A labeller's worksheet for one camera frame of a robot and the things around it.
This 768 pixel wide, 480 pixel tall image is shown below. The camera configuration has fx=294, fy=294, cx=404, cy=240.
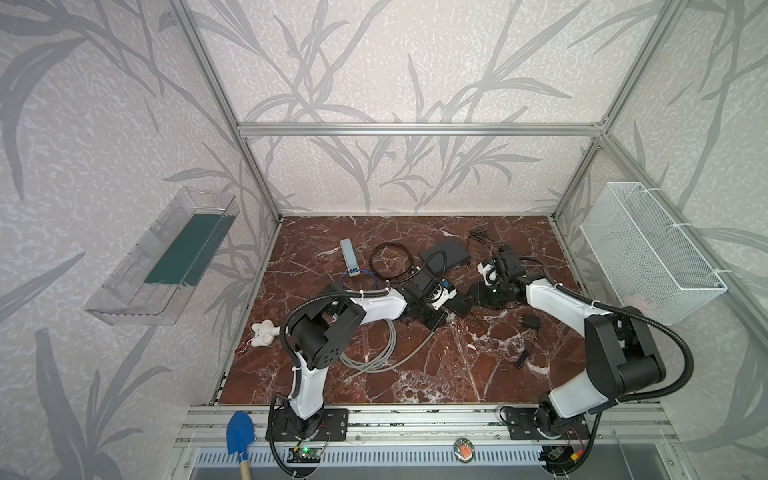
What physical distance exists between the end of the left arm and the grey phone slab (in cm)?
31

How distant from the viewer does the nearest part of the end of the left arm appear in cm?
75

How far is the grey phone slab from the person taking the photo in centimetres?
104
